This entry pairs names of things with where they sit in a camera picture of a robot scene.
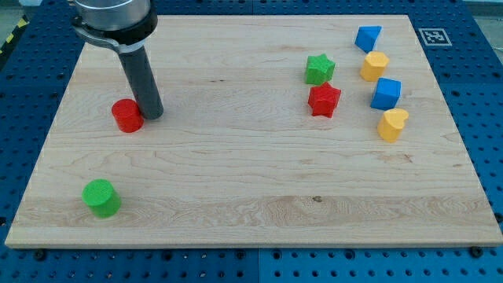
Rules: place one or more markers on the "red cylinder block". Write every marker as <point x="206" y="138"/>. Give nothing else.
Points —
<point x="127" y="115"/>

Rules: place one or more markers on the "blue cube block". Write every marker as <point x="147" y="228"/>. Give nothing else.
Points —
<point x="387" y="93"/>

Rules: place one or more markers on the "blue triangle block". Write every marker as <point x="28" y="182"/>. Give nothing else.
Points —
<point x="366" y="37"/>

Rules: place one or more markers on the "green star block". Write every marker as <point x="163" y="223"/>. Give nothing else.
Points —
<point x="319" y="69"/>

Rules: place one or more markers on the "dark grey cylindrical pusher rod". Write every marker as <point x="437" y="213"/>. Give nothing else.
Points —
<point x="142" y="83"/>

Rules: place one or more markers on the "green cylinder block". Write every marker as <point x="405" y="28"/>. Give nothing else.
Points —
<point x="101" y="198"/>

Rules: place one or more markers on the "wooden board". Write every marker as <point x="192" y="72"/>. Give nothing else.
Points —
<point x="238" y="161"/>

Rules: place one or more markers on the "yellow heart block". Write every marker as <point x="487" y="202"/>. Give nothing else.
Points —
<point x="392" y="123"/>

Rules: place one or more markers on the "yellow pentagon block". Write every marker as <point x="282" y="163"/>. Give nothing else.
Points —
<point x="374" y="66"/>

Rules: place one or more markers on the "white fiducial marker tag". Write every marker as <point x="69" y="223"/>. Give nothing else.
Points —
<point x="435" y="37"/>

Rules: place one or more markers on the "red star block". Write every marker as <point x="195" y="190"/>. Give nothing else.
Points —
<point x="324" y="99"/>

